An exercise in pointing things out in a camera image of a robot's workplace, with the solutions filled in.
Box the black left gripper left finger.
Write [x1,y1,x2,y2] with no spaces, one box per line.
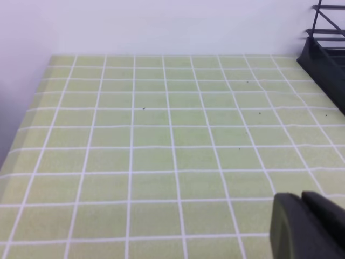
[270,193,344,258]

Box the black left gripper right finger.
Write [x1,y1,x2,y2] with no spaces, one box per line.
[301,191,344,235]

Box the black wire dish rack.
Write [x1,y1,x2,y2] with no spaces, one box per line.
[296,1,344,113]

